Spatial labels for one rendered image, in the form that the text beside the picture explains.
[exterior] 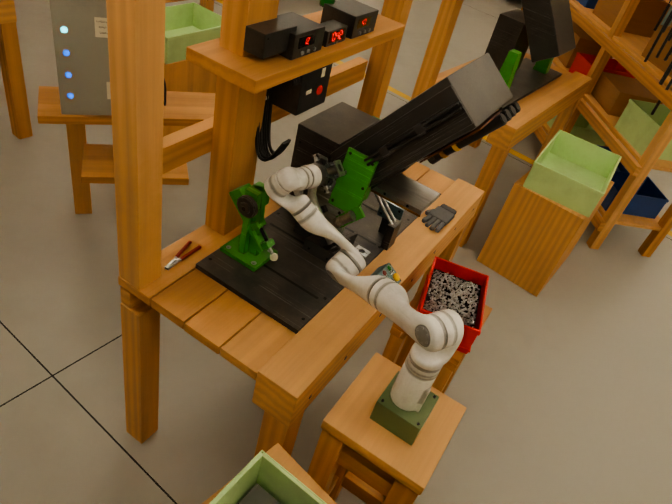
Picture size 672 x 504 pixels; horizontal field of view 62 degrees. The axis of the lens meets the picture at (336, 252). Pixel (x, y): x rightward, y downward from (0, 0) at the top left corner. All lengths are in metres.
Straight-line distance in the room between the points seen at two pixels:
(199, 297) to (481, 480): 1.55
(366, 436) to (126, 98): 1.07
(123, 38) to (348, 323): 1.02
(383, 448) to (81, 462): 1.32
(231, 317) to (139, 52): 0.80
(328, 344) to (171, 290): 0.52
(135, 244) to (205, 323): 0.31
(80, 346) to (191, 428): 0.67
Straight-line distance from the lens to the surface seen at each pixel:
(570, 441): 3.11
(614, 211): 4.36
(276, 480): 1.44
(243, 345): 1.70
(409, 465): 1.62
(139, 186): 1.59
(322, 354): 1.69
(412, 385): 1.52
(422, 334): 1.39
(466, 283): 2.14
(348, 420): 1.64
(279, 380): 1.61
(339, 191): 1.94
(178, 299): 1.81
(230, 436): 2.55
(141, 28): 1.40
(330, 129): 2.06
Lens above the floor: 2.18
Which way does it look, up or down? 39 degrees down
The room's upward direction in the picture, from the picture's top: 15 degrees clockwise
